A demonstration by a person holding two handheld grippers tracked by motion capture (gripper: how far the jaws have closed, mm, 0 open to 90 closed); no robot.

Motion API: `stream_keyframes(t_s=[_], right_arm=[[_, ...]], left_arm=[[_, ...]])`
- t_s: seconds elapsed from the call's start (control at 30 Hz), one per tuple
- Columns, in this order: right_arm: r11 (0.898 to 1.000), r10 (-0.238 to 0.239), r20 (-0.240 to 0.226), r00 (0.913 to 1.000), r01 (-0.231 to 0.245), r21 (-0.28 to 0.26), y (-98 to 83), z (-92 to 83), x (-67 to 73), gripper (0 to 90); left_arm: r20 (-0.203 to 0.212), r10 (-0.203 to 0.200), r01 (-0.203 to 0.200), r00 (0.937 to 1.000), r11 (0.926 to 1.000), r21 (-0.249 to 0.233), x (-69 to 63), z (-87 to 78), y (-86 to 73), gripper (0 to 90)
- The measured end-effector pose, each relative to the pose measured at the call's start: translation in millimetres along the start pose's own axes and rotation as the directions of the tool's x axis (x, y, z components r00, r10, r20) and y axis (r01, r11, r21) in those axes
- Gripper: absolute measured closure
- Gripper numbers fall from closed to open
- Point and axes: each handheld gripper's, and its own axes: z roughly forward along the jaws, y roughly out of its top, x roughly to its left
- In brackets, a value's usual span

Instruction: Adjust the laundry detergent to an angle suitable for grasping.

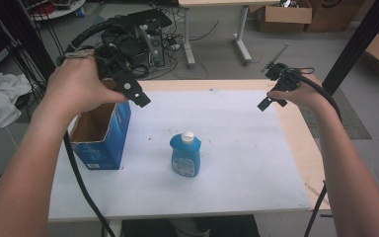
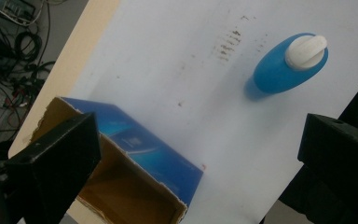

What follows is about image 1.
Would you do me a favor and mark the grey hand strap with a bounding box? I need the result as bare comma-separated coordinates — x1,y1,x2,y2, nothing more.
64,49,96,60

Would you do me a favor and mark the grey metal rod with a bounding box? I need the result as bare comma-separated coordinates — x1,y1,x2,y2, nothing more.
261,41,290,73

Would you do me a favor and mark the person's right hand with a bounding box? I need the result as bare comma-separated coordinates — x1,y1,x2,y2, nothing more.
266,73,336,113

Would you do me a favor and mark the blue cardboard box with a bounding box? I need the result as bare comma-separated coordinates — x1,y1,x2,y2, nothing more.
69,78,133,172

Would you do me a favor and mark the black flat panel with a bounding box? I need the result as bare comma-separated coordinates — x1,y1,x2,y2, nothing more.
127,8,173,33

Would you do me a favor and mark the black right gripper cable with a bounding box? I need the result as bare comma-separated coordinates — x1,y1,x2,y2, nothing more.
294,67,342,237

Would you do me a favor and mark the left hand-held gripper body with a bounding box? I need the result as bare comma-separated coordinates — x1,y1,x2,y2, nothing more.
93,24,152,90

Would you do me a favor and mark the tall brown cardboard box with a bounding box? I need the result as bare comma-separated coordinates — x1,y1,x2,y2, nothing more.
304,0,370,34

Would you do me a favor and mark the blue bottle with white cap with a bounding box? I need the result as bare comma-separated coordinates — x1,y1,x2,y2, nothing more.
169,130,202,179

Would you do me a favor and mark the round white table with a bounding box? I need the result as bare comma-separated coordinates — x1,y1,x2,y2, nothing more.
29,0,87,22

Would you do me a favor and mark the tangle of black cables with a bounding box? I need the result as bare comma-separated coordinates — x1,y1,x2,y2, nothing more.
162,4,221,81

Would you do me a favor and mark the person's left hand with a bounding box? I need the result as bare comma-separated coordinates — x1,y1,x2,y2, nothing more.
43,56,128,120

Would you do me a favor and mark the grey floor mat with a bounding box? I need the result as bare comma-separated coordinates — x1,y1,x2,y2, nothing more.
299,86,373,140

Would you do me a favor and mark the black metal post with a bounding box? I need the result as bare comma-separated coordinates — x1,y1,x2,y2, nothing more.
321,0,379,97

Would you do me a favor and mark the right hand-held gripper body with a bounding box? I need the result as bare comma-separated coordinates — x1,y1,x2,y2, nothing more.
265,62,301,100

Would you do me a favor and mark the white cloth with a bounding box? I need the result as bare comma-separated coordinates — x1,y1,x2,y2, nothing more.
0,71,33,132

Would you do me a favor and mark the open brown cardboard box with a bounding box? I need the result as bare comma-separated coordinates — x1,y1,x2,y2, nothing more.
256,0,313,35

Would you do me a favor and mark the white desk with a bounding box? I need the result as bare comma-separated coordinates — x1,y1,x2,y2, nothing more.
178,0,280,69

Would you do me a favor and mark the white paper sheet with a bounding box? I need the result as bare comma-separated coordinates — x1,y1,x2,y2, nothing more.
47,90,312,221

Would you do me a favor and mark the silver-front computer tower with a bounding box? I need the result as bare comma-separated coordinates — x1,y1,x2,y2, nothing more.
143,33,166,68

